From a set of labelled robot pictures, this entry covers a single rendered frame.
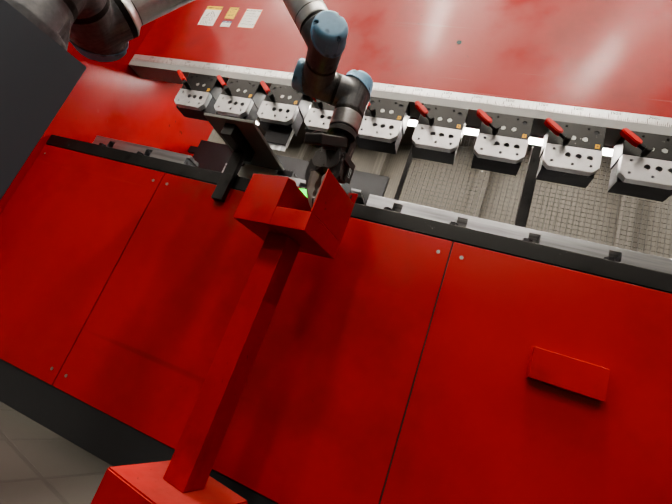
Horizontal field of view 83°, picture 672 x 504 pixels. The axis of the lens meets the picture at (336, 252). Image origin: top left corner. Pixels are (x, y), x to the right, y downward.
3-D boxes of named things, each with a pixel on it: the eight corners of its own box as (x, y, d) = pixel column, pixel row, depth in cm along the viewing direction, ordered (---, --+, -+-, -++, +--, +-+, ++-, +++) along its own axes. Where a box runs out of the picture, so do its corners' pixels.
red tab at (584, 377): (528, 377, 83) (534, 346, 85) (525, 377, 85) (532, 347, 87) (605, 402, 79) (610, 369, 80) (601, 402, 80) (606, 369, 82)
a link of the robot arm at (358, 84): (340, 80, 99) (370, 92, 100) (327, 116, 97) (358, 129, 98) (347, 61, 91) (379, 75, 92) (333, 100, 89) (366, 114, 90)
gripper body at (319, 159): (349, 187, 93) (363, 143, 95) (335, 169, 85) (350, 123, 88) (323, 184, 96) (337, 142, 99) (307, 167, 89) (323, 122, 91)
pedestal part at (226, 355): (162, 478, 74) (268, 231, 88) (184, 475, 79) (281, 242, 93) (182, 493, 71) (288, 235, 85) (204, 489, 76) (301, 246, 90)
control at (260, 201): (232, 217, 87) (262, 151, 92) (269, 245, 100) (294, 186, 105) (304, 230, 77) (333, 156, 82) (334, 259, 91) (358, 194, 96)
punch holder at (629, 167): (619, 177, 106) (626, 128, 111) (605, 191, 114) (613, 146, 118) (683, 187, 102) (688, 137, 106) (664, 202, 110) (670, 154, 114)
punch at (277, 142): (260, 145, 142) (269, 124, 145) (262, 148, 144) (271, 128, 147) (283, 149, 139) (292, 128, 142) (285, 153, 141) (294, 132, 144)
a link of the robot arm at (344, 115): (355, 106, 88) (326, 106, 92) (350, 123, 88) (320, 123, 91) (366, 125, 95) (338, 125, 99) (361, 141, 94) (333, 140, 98)
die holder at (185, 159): (85, 153, 158) (96, 135, 161) (96, 161, 164) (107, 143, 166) (180, 176, 143) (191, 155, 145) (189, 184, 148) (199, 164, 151)
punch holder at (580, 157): (541, 164, 113) (552, 119, 117) (534, 179, 120) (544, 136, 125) (598, 173, 108) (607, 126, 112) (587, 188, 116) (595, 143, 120)
